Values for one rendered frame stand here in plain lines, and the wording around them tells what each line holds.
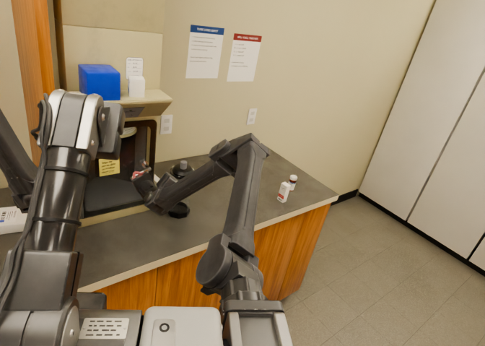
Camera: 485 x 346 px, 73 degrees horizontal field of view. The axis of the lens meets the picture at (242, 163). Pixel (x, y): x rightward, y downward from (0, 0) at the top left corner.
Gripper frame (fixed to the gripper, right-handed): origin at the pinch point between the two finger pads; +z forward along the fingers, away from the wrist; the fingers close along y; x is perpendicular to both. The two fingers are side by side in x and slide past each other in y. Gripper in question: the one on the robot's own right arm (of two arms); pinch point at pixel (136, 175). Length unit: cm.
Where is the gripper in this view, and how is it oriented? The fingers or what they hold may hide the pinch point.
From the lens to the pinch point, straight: 137.4
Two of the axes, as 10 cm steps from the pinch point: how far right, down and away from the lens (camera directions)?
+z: -6.1, -4.5, 6.5
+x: -7.7, 5.2, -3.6
